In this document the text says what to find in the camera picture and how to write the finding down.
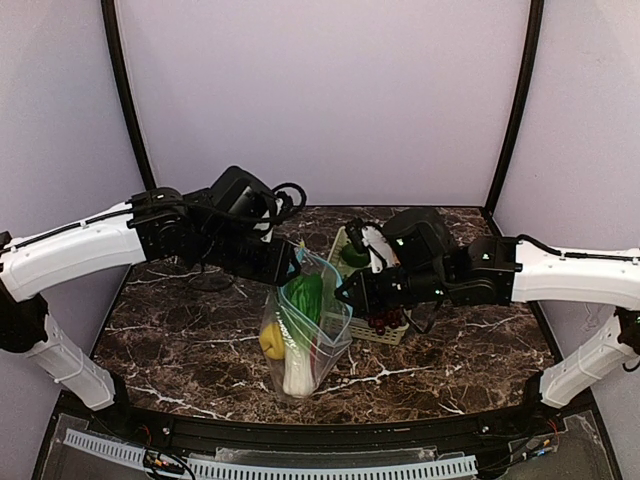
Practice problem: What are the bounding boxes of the dark red toy grapes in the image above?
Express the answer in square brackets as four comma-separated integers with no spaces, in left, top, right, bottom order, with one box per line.
[366,310,403,336]

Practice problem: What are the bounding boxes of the green toy leafy vegetable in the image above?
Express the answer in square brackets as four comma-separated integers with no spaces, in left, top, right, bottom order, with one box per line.
[282,273,323,398]

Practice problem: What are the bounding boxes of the clear zip top bag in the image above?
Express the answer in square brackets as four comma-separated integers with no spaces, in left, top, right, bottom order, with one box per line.
[259,244,353,403]

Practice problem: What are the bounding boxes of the red toy chili pepper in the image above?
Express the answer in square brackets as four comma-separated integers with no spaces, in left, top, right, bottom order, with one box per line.
[309,335,321,387]

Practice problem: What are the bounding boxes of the yellow toy lemon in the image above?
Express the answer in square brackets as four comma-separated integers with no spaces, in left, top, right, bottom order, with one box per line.
[259,322,285,360]

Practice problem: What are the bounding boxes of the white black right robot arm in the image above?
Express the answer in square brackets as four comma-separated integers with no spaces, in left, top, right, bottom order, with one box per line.
[335,207,639,409]

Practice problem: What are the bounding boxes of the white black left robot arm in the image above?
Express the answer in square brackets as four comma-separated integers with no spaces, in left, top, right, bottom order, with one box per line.
[1,166,307,411]

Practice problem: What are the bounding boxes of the dark green toy avocado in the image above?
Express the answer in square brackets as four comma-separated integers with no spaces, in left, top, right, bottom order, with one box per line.
[340,243,370,269]

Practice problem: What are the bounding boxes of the pale green plastic basket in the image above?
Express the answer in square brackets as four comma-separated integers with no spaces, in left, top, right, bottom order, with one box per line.
[327,227,409,346]

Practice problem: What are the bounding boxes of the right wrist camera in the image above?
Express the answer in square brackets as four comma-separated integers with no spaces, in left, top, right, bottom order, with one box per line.
[345,218,399,274]

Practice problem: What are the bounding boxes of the white slotted cable duct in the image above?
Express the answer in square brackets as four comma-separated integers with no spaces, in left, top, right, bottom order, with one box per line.
[63,428,478,479]

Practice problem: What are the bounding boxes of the black front frame rail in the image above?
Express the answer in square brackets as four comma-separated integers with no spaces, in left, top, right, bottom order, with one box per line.
[119,408,533,452]

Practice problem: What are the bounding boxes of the black frame left post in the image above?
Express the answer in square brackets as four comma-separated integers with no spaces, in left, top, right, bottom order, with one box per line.
[100,0,157,191]

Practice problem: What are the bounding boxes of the black frame post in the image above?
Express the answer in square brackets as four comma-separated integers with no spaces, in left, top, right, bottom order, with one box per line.
[484,0,545,217]
[100,0,157,191]

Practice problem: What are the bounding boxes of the black frame right post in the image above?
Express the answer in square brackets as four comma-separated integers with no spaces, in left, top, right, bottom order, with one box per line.
[484,0,545,217]

